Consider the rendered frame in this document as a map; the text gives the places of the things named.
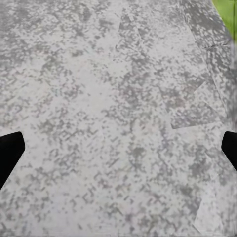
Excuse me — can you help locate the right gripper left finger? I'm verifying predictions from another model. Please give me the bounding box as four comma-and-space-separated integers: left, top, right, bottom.
0, 132, 26, 190

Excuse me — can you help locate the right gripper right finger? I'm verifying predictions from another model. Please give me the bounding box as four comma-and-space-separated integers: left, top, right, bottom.
221, 131, 237, 171

